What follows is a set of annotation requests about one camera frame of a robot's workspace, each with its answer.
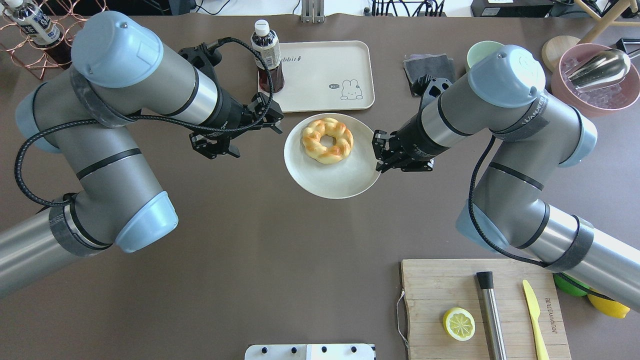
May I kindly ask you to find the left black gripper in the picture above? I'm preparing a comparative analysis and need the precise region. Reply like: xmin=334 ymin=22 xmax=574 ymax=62
xmin=189 ymin=89 xmax=284 ymax=160

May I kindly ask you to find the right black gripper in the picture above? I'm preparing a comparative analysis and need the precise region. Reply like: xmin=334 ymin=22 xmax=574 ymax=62
xmin=371 ymin=114 xmax=435 ymax=173

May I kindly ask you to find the white round plate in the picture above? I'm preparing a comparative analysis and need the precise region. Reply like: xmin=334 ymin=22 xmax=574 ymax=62
xmin=283 ymin=112 xmax=380 ymax=199

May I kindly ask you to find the glazed twisted donut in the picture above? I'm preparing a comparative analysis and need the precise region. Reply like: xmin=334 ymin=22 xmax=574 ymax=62
xmin=301 ymin=117 xmax=355 ymax=165

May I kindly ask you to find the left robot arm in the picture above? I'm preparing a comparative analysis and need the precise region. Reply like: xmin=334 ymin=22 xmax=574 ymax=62
xmin=1 ymin=11 xmax=283 ymax=297

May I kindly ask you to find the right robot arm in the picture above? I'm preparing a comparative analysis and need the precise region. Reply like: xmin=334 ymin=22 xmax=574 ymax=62
xmin=372 ymin=45 xmax=640 ymax=311

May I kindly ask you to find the tea bottle on tray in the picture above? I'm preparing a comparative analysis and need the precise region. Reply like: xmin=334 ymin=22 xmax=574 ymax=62
xmin=250 ymin=19 xmax=285 ymax=93

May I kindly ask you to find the cream rabbit tray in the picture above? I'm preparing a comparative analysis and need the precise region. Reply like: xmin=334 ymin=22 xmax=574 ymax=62
xmin=273 ymin=40 xmax=375 ymax=113

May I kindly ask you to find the grey folded cloth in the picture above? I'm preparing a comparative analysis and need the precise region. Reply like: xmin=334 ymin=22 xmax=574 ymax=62
xmin=402 ymin=54 xmax=457 ymax=97

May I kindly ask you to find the green bowl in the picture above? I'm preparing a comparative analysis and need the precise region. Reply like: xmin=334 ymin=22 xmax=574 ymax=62
xmin=465 ymin=40 xmax=504 ymax=72

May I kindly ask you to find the bamboo cutting board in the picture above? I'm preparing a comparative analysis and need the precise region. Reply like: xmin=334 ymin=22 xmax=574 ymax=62
xmin=401 ymin=259 xmax=572 ymax=360

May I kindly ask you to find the lemon half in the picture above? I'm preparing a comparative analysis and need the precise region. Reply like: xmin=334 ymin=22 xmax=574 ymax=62
xmin=442 ymin=307 xmax=476 ymax=342

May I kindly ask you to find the round wooden lid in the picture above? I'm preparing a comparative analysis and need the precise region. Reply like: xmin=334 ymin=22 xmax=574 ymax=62
xmin=541 ymin=35 xmax=580 ymax=73

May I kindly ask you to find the yellow plastic knife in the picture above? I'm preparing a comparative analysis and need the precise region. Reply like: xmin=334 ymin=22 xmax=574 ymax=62
xmin=522 ymin=279 xmax=550 ymax=360

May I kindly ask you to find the tea bottle in rack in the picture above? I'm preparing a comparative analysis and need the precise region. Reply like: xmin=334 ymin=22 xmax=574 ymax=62
xmin=1 ymin=0 xmax=72 ymax=69

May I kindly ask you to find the green lime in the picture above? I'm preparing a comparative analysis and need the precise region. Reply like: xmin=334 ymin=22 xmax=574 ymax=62
xmin=553 ymin=273 xmax=590 ymax=297

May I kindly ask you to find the pink ice bowl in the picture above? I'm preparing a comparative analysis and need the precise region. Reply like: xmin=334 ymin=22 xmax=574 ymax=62
xmin=551 ymin=43 xmax=640 ymax=118

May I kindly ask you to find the steel muddler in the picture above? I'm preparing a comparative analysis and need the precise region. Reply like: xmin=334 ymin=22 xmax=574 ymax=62
xmin=475 ymin=271 xmax=508 ymax=360

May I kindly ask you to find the metal ice scoop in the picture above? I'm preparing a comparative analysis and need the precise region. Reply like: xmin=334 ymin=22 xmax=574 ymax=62
xmin=567 ymin=48 xmax=631 ymax=92

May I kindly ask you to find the yellow lemon lower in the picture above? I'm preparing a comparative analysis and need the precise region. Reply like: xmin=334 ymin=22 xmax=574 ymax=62
xmin=586 ymin=293 xmax=631 ymax=319

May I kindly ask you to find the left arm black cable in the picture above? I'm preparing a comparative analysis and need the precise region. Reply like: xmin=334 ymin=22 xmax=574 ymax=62
xmin=14 ymin=36 xmax=275 ymax=208

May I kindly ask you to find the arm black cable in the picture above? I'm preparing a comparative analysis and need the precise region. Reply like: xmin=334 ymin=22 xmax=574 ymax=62
xmin=14 ymin=36 xmax=275 ymax=208
xmin=467 ymin=135 xmax=616 ymax=301

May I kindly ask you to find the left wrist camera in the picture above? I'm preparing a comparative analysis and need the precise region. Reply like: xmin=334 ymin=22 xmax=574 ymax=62
xmin=178 ymin=42 xmax=222 ymax=80

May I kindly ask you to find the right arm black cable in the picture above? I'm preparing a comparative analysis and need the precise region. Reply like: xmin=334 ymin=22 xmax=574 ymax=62
xmin=467 ymin=135 xmax=616 ymax=301

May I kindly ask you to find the metal clamp bracket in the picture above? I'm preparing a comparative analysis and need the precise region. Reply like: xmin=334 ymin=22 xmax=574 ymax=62
xmin=301 ymin=0 xmax=325 ymax=24

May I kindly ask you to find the copper wire bottle rack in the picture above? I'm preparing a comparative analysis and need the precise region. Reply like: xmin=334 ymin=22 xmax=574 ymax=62
xmin=1 ymin=0 xmax=109 ymax=81

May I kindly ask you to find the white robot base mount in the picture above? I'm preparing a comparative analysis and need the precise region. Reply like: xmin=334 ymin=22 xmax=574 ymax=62
xmin=244 ymin=342 xmax=377 ymax=360

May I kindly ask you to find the wooden chair frame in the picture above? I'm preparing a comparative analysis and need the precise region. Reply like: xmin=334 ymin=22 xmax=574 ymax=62
xmin=574 ymin=0 xmax=640 ymax=44

